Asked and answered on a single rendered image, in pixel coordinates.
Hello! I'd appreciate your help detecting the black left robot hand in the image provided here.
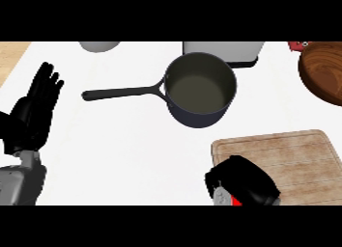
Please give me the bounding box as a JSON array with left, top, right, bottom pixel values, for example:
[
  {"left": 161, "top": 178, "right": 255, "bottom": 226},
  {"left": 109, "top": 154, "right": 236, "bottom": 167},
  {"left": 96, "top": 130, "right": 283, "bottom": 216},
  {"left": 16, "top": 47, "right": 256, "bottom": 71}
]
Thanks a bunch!
[{"left": 0, "top": 61, "right": 65, "bottom": 156}]

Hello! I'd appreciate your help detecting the grey box-shaped appliance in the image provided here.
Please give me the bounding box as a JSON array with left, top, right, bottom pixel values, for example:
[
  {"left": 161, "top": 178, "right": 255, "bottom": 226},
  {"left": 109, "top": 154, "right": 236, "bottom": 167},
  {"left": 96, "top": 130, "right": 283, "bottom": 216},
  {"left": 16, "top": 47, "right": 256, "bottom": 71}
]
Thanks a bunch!
[{"left": 181, "top": 41, "right": 267, "bottom": 69}]

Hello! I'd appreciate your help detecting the brown wooden bowl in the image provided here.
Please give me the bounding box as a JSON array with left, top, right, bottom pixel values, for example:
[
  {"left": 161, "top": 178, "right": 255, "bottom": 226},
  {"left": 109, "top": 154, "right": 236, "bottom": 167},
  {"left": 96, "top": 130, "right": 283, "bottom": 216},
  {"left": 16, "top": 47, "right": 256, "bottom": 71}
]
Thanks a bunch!
[{"left": 296, "top": 41, "right": 342, "bottom": 109}]

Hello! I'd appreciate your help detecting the red object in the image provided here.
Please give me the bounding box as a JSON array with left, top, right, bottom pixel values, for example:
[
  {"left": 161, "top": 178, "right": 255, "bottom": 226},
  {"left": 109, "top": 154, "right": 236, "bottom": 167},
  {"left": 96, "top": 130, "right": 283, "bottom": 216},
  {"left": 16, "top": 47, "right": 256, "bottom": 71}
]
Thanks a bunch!
[{"left": 286, "top": 41, "right": 314, "bottom": 53}]

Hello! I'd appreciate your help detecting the pale wooden cutting board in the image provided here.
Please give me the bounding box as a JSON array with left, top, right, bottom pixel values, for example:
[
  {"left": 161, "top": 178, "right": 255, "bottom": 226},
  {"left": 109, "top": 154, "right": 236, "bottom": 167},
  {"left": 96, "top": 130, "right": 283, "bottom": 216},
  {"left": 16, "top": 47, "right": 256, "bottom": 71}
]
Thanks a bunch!
[{"left": 209, "top": 128, "right": 342, "bottom": 206}]

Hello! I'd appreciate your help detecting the dark grey pot with handle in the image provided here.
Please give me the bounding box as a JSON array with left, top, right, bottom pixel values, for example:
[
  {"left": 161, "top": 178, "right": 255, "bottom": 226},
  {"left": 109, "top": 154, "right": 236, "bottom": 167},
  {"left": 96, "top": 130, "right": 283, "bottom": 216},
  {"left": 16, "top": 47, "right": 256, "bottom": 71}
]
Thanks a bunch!
[{"left": 81, "top": 51, "right": 237, "bottom": 129}]

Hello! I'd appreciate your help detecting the grey round container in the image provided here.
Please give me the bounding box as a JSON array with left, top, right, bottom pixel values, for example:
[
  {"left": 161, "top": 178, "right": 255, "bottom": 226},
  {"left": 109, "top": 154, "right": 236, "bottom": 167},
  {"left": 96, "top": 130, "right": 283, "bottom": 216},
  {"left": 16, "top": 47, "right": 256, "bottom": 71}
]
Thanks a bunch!
[{"left": 78, "top": 41, "right": 121, "bottom": 54}]

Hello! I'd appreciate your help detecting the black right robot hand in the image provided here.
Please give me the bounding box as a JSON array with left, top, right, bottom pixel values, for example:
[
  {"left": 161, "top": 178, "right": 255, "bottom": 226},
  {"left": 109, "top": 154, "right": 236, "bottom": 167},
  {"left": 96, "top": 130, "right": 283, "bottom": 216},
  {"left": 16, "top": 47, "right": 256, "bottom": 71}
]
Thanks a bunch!
[{"left": 203, "top": 154, "right": 282, "bottom": 206}]

